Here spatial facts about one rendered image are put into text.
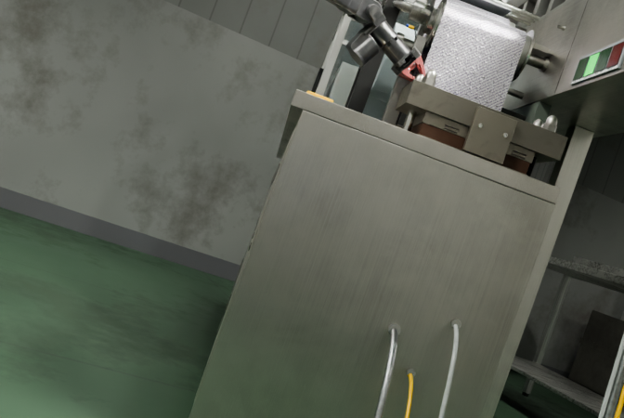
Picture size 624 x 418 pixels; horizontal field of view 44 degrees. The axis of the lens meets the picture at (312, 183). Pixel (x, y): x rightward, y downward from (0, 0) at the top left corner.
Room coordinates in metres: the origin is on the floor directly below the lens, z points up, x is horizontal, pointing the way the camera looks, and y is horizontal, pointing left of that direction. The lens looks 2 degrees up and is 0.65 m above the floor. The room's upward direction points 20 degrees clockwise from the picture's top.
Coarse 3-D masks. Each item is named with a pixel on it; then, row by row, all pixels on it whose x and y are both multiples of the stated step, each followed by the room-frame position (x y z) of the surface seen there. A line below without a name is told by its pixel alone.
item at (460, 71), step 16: (432, 48) 2.01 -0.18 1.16; (448, 48) 2.01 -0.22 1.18; (464, 48) 2.01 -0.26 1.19; (432, 64) 2.01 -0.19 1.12; (448, 64) 2.01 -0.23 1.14; (464, 64) 2.02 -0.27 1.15; (480, 64) 2.02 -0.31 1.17; (496, 64) 2.02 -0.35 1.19; (448, 80) 2.01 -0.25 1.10; (464, 80) 2.02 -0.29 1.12; (480, 80) 2.02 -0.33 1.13; (496, 80) 2.02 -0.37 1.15; (464, 96) 2.02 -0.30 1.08; (480, 96) 2.02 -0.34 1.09; (496, 96) 2.02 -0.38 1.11
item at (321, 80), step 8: (408, 0) 3.03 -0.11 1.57; (424, 0) 3.04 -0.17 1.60; (344, 16) 3.02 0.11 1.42; (344, 24) 3.02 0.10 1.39; (336, 32) 3.60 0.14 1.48; (344, 32) 3.02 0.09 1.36; (336, 40) 3.02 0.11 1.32; (336, 48) 3.02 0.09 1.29; (328, 56) 3.60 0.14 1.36; (336, 56) 3.02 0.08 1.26; (328, 64) 3.02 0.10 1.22; (320, 72) 3.55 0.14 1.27; (328, 72) 3.02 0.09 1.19; (320, 80) 3.02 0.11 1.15; (328, 80) 3.02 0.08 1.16; (312, 88) 3.55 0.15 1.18; (320, 88) 3.02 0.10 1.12
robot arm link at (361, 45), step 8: (368, 8) 1.94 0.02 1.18; (376, 8) 1.94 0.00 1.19; (368, 16) 1.95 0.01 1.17; (376, 16) 1.94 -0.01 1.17; (368, 24) 2.00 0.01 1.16; (376, 24) 1.95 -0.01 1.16; (360, 32) 1.99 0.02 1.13; (368, 32) 1.97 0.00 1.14; (352, 40) 1.99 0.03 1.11; (360, 40) 1.97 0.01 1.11; (368, 40) 1.97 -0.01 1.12; (352, 48) 1.97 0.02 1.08; (360, 48) 1.97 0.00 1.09; (368, 48) 1.97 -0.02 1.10; (376, 48) 1.98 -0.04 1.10; (352, 56) 2.01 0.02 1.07; (360, 56) 1.97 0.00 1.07; (368, 56) 1.98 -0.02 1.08; (360, 64) 2.00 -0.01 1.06
